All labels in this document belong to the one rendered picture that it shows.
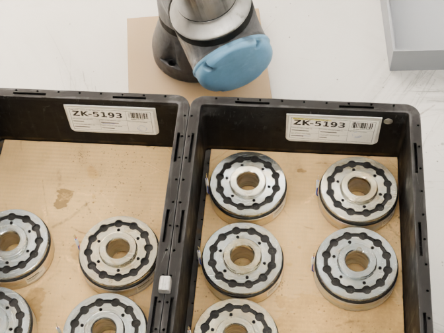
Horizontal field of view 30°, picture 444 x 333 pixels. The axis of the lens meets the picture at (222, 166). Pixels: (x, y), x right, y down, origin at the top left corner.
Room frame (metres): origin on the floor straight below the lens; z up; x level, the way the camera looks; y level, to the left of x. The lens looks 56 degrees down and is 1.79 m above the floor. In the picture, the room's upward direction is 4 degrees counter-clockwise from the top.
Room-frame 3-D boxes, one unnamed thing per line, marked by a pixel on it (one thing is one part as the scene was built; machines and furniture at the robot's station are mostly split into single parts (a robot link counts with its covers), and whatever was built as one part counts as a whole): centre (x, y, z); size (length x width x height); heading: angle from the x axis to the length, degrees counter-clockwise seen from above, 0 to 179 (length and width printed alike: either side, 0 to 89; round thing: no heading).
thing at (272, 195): (0.59, -0.03, 0.86); 0.10 x 0.10 x 0.01
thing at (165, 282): (0.42, 0.07, 0.94); 0.02 x 0.01 x 0.01; 172
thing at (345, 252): (0.46, -0.16, 0.86); 0.05 x 0.05 x 0.01
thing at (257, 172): (0.59, -0.03, 0.86); 0.05 x 0.05 x 0.01
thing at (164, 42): (0.96, 0.03, 0.78); 0.15 x 0.15 x 0.10
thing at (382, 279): (0.46, -0.16, 0.86); 0.10 x 0.10 x 0.01
